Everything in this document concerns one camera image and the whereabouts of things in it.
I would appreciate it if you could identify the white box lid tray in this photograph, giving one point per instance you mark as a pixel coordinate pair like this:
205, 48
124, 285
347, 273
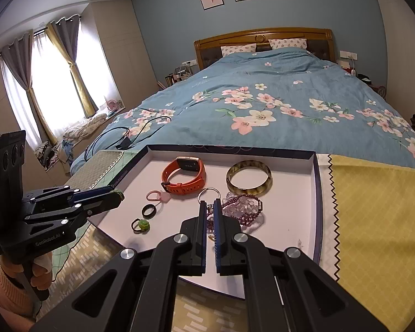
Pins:
290, 193

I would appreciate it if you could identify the black power adapter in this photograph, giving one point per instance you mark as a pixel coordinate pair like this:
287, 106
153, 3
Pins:
124, 146

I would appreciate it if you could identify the person's left hand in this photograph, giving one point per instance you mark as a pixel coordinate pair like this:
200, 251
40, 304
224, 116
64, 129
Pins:
41, 269

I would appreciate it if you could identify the blue floral quilt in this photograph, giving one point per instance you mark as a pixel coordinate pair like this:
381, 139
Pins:
280, 76

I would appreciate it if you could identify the white wall socket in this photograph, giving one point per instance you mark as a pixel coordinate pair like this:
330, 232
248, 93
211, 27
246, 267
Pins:
348, 55
189, 63

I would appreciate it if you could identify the wooden bed headboard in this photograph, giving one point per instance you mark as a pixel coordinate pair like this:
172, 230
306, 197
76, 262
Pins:
228, 38

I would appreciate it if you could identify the grey and gold curtain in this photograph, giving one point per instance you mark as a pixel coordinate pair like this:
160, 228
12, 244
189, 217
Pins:
67, 45
19, 69

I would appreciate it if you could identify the orange smart watch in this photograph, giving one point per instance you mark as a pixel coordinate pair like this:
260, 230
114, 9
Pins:
190, 188

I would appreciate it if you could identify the wooden nightstand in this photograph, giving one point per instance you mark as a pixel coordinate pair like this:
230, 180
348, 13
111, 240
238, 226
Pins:
377, 84

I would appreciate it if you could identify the yellow cloth with zigzag edge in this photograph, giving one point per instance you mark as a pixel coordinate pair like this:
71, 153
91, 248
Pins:
377, 231

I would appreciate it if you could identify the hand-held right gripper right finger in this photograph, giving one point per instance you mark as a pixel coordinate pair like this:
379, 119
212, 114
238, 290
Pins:
217, 238

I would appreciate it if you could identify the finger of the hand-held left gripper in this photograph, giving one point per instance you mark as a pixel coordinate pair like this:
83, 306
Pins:
90, 193
96, 205

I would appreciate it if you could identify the nightstand with cosmetics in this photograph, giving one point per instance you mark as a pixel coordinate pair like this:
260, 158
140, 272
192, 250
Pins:
178, 76

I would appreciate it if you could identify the tortoiseshell bangle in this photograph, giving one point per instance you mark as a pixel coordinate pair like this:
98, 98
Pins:
263, 188

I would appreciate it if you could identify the white dotted pillow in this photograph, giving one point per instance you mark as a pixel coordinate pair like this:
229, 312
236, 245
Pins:
287, 43
238, 49

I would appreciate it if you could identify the pile of clothes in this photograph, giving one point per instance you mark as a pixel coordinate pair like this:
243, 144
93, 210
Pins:
52, 154

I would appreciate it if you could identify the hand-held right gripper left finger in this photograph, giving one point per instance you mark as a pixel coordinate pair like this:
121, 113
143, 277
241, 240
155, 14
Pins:
202, 238

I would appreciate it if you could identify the small gold earring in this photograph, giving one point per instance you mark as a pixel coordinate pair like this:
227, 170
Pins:
211, 238

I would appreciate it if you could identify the small pink fan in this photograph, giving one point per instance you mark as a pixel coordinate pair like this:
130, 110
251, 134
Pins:
113, 104

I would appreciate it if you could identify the white crumpled blanket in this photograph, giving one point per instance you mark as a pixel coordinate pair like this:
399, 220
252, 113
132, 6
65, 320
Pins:
84, 128

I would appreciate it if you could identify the person's left forearm pink sleeve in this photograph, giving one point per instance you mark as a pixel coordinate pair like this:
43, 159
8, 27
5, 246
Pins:
3, 294

